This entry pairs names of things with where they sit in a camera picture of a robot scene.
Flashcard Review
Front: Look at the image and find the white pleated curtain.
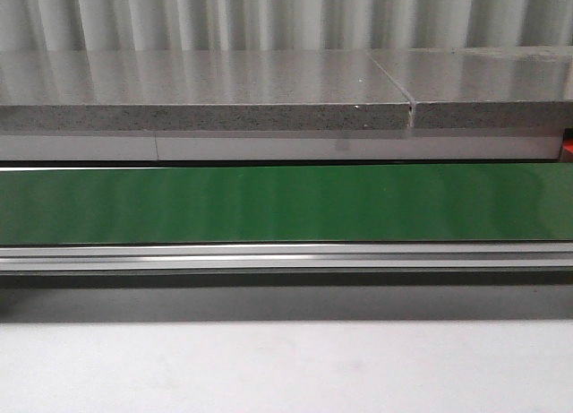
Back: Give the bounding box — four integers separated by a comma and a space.
1, 0, 572, 51

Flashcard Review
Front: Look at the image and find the white panel under slab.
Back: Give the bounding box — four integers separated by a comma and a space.
1, 135, 562, 161

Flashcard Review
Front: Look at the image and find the grey stone slab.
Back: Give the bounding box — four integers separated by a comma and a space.
1, 50, 410, 133
370, 47, 572, 131

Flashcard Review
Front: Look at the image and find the grey stone slab left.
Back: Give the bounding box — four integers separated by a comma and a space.
1, 50, 410, 133

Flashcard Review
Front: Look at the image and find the orange red object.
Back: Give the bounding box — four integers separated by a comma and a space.
560, 140, 573, 163

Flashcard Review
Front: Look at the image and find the aluminium conveyor side rail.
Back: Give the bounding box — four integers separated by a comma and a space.
1, 241, 572, 276

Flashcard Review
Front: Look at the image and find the grey stone slab right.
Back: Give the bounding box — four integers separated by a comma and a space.
370, 47, 572, 131

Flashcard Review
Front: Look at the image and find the green conveyor belt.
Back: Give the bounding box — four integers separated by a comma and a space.
1, 163, 572, 245

